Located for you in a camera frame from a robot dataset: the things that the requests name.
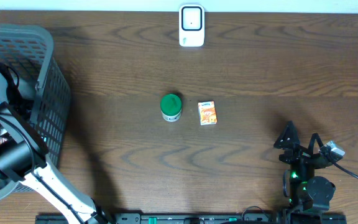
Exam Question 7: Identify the orange snack box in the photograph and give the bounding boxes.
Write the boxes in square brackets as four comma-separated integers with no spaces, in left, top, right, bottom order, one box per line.
[198,101,217,126]

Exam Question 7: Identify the green lid jar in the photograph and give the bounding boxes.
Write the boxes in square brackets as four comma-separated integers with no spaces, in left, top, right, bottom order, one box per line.
[160,94,182,122]

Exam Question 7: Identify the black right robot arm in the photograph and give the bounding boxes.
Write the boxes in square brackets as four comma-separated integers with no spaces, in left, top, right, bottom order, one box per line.
[273,121,335,213]

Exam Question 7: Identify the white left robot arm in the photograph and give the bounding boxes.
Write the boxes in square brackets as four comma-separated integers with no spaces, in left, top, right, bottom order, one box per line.
[0,62,115,223]

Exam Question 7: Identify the grey plastic basket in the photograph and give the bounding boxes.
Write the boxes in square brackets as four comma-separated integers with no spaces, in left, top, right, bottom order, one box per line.
[0,24,71,200]

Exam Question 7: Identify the black right camera cable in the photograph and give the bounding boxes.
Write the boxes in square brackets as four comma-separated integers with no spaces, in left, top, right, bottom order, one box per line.
[308,133,358,194]

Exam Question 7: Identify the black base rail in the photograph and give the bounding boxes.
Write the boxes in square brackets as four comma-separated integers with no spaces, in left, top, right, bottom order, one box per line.
[35,212,347,224]

